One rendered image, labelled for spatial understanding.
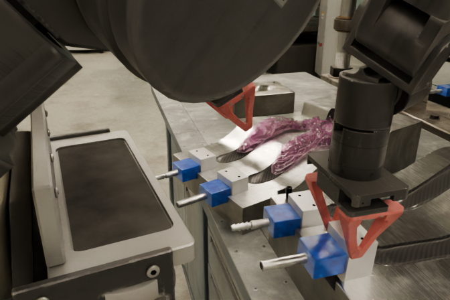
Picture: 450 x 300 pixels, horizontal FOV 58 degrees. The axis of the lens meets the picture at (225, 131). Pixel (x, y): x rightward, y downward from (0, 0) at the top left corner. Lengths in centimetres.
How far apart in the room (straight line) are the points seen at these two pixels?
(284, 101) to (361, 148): 88
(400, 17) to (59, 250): 32
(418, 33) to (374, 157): 13
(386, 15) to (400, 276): 31
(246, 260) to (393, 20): 43
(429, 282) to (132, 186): 36
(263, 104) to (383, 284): 84
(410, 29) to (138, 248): 28
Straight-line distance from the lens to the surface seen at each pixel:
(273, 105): 128
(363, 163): 43
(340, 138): 43
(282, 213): 59
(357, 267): 51
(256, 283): 63
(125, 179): 40
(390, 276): 54
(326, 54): 482
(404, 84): 40
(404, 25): 38
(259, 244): 70
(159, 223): 33
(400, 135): 96
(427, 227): 66
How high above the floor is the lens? 122
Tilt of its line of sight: 21 degrees down
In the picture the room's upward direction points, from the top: straight up
